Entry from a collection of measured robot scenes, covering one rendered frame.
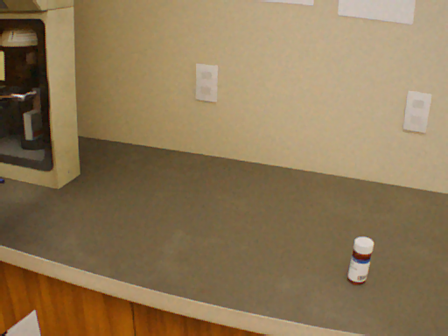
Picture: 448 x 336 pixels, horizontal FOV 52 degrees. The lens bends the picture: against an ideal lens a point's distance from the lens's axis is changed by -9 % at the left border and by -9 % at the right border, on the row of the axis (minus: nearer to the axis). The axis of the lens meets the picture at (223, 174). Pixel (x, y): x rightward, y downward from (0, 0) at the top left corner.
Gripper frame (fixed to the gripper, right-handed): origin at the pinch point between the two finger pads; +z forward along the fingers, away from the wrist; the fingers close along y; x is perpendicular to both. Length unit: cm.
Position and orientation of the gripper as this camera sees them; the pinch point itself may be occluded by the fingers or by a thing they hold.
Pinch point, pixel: (7, 95)
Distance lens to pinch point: 129.2
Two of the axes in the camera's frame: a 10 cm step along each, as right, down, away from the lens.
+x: -9.5, -1.6, 2.7
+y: 0.4, -9.2, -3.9
